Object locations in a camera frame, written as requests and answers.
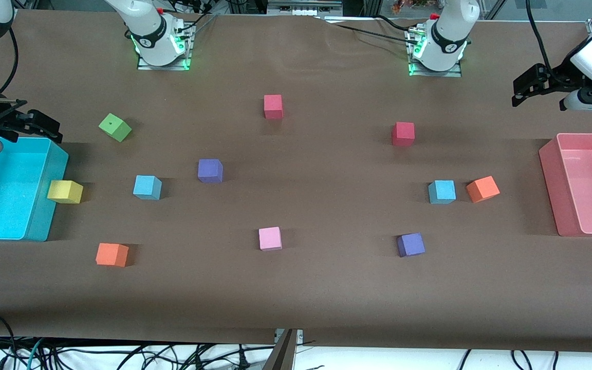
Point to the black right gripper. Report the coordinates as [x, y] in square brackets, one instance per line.
[4, 121]

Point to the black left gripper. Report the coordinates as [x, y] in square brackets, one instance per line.
[559, 77]

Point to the light blue foam block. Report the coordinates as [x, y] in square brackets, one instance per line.
[147, 187]
[442, 191]

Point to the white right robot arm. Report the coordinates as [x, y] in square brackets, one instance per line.
[147, 31]

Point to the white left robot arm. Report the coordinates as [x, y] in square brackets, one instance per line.
[447, 36]

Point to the yellow foam block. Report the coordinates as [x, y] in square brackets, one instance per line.
[65, 191]

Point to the green foam block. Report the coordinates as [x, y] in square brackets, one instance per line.
[114, 127]

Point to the pink plastic bin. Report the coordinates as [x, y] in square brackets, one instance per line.
[586, 185]

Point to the orange foam block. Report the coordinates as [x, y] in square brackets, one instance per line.
[112, 254]
[482, 189]

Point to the red foam block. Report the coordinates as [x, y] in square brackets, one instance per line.
[273, 106]
[403, 133]

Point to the purple foam block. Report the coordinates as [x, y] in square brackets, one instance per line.
[411, 244]
[210, 170]

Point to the grey electronics box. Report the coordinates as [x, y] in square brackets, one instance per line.
[303, 6]

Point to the pink foam block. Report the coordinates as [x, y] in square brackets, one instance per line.
[270, 238]

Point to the brown table cover sheet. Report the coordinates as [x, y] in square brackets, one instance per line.
[327, 293]

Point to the dark metal beam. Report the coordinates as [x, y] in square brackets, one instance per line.
[281, 354]

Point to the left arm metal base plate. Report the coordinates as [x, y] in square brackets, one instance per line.
[455, 72]

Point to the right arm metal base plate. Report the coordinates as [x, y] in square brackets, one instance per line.
[144, 65]

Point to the metal bracket at table edge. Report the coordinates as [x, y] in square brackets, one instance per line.
[298, 335]

